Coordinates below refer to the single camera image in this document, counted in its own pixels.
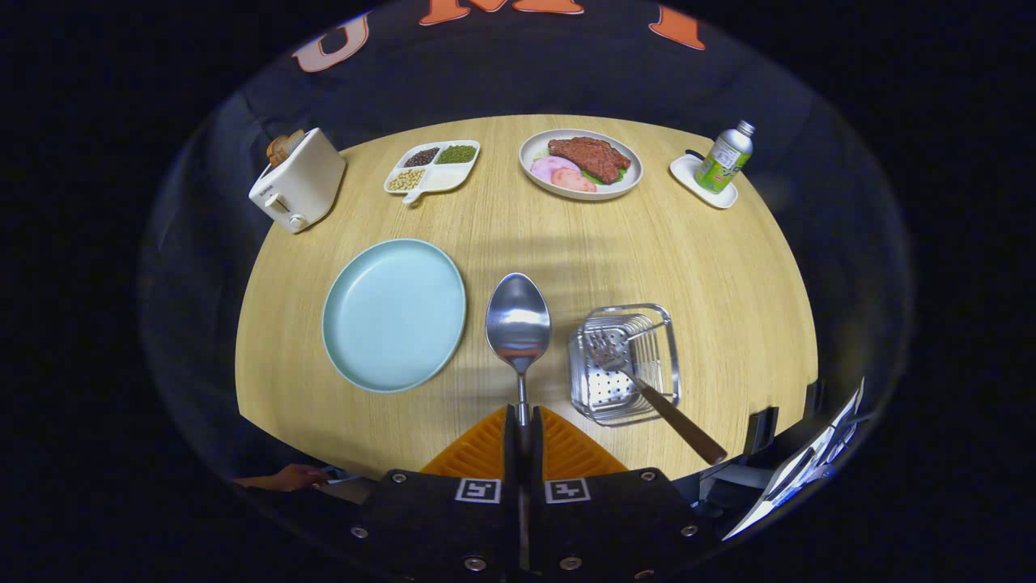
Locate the small black table clamp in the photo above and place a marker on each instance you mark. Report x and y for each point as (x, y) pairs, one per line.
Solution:
(815, 398)

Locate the white oval coaster dish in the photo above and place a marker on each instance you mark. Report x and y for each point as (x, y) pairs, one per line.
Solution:
(686, 174)

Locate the green mung beans portion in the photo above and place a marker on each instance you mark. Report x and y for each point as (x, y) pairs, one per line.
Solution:
(457, 154)

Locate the dark beans portion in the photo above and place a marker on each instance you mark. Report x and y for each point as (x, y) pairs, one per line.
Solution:
(421, 157)

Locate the green label metal bottle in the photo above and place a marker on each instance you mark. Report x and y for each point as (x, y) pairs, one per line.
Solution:
(723, 162)

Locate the salmon pink ham slice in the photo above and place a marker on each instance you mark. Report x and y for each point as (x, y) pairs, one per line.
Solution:
(573, 180)

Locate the pale pink ham slice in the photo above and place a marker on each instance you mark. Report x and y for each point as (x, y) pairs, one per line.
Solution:
(546, 168)

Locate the brown grilled steak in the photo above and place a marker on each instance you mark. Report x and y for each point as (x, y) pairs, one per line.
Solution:
(591, 155)

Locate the beige round dinner plate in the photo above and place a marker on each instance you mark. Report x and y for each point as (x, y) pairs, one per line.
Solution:
(619, 188)

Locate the brown toast slices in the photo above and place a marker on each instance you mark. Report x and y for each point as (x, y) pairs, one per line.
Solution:
(283, 147)

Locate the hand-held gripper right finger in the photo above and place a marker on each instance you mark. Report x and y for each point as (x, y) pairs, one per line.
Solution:
(537, 449)

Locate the yellow soybeans portion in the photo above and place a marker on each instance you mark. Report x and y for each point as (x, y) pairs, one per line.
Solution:
(405, 179)

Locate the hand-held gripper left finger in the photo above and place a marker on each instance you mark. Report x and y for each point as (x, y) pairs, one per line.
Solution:
(511, 445)

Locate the light blue round plate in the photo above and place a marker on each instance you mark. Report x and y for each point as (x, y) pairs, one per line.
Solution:
(394, 316)

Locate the green lettuce leaf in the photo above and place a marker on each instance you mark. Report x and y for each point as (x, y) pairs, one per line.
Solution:
(619, 173)

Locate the white divided snack dish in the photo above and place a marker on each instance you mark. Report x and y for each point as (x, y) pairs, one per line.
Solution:
(443, 178)

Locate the large black table clamp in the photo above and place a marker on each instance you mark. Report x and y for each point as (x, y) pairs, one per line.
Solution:
(761, 431)

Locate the white toaster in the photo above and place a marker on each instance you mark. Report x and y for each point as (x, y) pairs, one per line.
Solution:
(303, 190)

